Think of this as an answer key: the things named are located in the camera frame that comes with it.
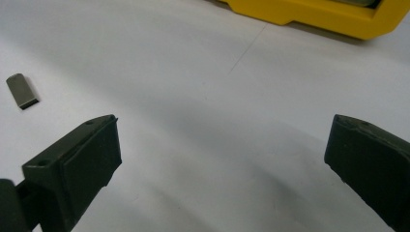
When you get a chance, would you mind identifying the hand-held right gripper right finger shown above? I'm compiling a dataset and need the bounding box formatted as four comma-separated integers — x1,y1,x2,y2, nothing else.
324,113,410,232

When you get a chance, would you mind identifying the yellow black drawer organizer cabinet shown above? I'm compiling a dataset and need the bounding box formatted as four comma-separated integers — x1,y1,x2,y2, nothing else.
219,0,410,42

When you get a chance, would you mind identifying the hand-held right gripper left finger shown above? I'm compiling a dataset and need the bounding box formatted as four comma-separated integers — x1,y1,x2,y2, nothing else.
21,113,123,232

